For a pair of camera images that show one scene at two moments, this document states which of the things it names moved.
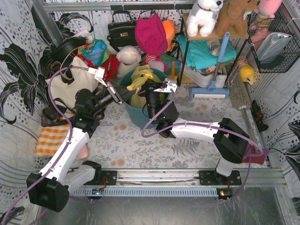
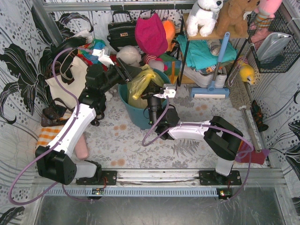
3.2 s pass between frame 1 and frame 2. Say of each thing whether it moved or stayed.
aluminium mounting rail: stayed
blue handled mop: stayed
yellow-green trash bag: stayed
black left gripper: moved
